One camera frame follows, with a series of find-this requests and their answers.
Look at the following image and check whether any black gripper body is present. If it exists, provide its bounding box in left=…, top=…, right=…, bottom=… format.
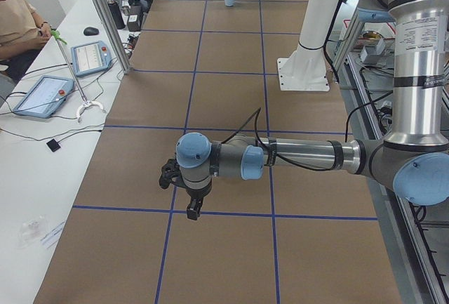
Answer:
left=175, top=177, right=212, bottom=209

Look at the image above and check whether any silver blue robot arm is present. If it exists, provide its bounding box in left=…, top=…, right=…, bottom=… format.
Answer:
left=159, top=0, right=448, bottom=220

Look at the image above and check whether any black water bottle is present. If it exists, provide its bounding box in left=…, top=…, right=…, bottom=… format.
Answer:
left=106, top=0, right=126, bottom=29

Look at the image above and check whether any small black square pad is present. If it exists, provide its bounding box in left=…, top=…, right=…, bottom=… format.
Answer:
left=46, top=139, right=61, bottom=152

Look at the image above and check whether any far blue teach pendant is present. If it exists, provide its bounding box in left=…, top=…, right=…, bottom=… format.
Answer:
left=71, top=41, right=112, bottom=77

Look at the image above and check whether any blue teach pendant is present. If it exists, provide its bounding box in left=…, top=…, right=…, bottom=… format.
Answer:
left=71, top=41, right=112, bottom=77
left=13, top=75, right=74, bottom=119

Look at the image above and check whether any near blue teach pendant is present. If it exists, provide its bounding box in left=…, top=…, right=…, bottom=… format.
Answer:
left=13, top=75, right=74, bottom=119

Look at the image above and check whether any clear plastic bag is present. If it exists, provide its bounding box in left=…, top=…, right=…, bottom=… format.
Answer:
left=17, top=216, right=48, bottom=249

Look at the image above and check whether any black power adapter box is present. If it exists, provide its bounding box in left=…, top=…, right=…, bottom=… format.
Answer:
left=127, top=6, right=143, bottom=32

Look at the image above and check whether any black computer mouse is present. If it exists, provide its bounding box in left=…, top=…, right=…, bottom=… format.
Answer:
left=83, top=27, right=99, bottom=36

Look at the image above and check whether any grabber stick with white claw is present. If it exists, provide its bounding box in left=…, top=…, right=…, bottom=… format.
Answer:
left=51, top=29, right=107, bottom=123

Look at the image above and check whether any seated person in beige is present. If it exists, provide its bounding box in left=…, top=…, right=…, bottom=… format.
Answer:
left=1, top=0, right=51, bottom=83

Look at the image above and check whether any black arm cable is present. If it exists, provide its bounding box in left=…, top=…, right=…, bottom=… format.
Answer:
left=220, top=106, right=362, bottom=171

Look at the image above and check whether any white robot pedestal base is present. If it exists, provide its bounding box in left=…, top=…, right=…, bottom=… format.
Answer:
left=277, top=0, right=340, bottom=92

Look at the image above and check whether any aluminium frame post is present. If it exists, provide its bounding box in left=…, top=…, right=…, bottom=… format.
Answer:
left=92, top=0, right=131, bottom=74

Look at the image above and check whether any aluminium side rail frame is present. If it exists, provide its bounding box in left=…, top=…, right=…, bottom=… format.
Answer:
left=334, top=1, right=448, bottom=303

